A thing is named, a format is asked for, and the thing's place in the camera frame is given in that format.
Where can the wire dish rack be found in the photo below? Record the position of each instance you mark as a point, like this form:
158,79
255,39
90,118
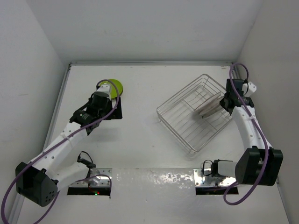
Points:
179,115

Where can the left aluminium frame rail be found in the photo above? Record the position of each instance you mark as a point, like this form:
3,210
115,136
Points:
18,202

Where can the lime green plate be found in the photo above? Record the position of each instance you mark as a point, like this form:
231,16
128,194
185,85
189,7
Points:
116,87

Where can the aluminium frame rail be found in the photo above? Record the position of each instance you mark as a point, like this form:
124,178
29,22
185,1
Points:
18,202
107,63
235,72

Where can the metal mounting plate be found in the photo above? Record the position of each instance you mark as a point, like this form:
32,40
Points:
99,177
204,181

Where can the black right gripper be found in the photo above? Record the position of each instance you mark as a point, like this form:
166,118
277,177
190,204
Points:
222,102

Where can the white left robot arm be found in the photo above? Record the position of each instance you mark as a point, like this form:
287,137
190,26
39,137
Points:
40,180

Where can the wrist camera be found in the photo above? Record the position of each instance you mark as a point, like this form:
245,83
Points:
104,91
248,88

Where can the white plate with red rim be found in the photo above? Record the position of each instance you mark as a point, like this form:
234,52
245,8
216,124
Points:
210,106

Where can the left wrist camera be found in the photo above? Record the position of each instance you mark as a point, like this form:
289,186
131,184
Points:
104,91

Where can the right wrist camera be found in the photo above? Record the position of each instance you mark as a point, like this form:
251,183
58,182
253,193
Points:
248,88

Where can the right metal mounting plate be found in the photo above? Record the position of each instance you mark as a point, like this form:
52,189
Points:
204,181

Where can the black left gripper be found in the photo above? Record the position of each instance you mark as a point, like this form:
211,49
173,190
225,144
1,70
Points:
116,114

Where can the right aluminium frame rail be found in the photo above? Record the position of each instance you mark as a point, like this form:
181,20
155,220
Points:
235,72

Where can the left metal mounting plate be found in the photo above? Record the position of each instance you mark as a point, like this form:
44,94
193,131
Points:
99,177

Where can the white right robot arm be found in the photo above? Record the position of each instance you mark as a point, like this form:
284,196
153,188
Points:
259,160

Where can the back aluminium frame rail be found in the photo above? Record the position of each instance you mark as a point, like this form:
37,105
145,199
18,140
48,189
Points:
107,63

